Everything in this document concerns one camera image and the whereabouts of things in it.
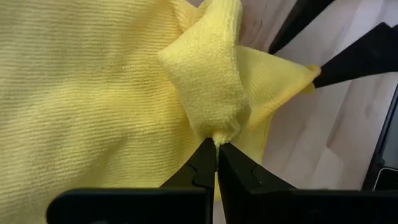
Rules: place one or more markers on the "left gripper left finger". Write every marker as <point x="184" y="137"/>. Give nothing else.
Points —
<point x="186" y="202"/>

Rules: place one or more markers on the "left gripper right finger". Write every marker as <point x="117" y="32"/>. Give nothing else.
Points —
<point x="248" y="202"/>

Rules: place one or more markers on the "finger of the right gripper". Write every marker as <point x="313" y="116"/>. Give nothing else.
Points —
<point x="360" y="59"/>
<point x="303" y="18"/>

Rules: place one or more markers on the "yellow microfiber towel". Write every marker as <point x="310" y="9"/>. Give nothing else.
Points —
<point x="93" y="93"/>

